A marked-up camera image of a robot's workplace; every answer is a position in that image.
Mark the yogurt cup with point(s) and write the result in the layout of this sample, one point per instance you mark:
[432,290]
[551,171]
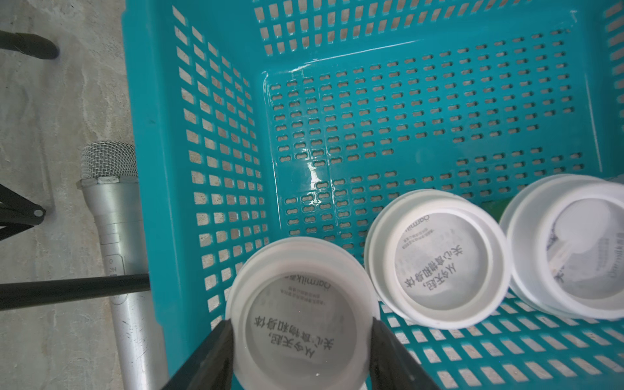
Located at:
[438,260]
[302,311]
[566,236]

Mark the silver microphone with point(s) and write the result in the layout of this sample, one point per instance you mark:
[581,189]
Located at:
[109,183]

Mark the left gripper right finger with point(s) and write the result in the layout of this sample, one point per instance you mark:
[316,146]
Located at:
[391,365]

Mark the black perforated music stand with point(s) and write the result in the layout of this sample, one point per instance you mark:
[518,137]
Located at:
[19,214]

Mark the teal plastic basket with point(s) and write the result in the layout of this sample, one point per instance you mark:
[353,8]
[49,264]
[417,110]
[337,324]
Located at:
[259,120]

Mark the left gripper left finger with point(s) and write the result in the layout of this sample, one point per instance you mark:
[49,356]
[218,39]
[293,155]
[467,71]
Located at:
[210,366]

